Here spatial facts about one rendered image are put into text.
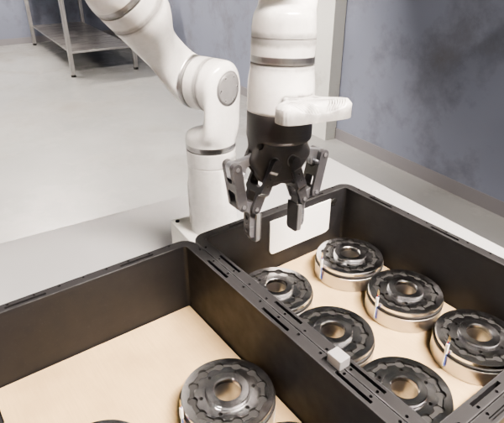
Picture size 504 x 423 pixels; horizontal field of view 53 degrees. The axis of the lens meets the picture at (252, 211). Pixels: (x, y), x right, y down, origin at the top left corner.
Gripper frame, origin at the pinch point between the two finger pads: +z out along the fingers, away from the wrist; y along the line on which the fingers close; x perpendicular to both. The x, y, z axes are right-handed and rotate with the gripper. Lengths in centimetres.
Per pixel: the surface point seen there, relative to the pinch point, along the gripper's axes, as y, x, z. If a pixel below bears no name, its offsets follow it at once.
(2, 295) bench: 29, -45, 27
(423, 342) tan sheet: -14.9, 13.7, 14.8
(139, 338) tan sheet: 16.1, -6.4, 15.8
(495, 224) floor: -197, -83, 80
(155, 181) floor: -70, -221, 80
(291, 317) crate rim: 4.6, 10.6, 5.9
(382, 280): -16.6, 4.1, 11.3
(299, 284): -5.6, -1.1, 11.4
